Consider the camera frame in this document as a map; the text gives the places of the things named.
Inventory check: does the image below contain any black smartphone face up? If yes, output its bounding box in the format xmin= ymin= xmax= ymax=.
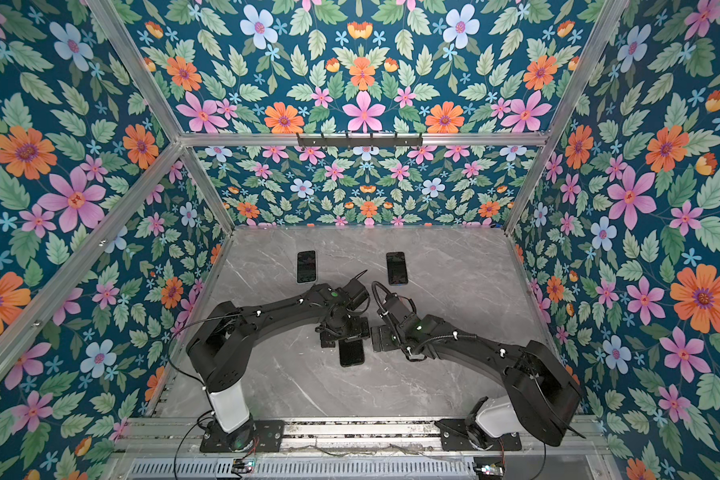
xmin=338 ymin=339 xmax=365 ymax=368

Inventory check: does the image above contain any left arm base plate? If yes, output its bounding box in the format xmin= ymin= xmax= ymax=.
xmin=199 ymin=418 xmax=285 ymax=453

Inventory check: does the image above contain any white vented cable duct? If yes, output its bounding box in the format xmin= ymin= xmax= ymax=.
xmin=124 ymin=457 xmax=477 ymax=479

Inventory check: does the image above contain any aluminium front rail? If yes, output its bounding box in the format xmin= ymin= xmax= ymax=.
xmin=114 ymin=415 xmax=611 ymax=457

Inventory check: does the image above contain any metal hook rail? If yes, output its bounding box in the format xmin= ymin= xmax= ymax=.
xmin=296 ymin=133 xmax=424 ymax=149

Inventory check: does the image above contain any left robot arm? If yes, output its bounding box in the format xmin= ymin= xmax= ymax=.
xmin=186 ymin=277 xmax=370 ymax=436

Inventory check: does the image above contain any aluminium frame post right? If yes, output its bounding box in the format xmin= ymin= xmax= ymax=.
xmin=504 ymin=0 xmax=629 ymax=239

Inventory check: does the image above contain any purple edged smartphone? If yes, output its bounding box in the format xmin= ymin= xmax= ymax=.
xmin=296 ymin=250 xmax=317 ymax=283

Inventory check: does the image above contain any blue edged smartphone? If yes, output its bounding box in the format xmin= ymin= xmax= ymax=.
xmin=386 ymin=251 xmax=408 ymax=286

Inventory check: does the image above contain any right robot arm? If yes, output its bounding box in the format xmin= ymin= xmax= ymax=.
xmin=371 ymin=282 xmax=583 ymax=447

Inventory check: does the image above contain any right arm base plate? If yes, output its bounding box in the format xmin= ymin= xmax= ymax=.
xmin=434 ymin=419 xmax=522 ymax=453

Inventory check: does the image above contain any aluminium frame post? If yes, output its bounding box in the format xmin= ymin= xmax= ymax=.
xmin=504 ymin=0 xmax=629 ymax=239
xmin=0 ymin=141 xmax=183 ymax=383

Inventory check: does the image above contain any aluminium frame post left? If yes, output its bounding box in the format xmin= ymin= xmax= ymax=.
xmin=0 ymin=141 xmax=183 ymax=383

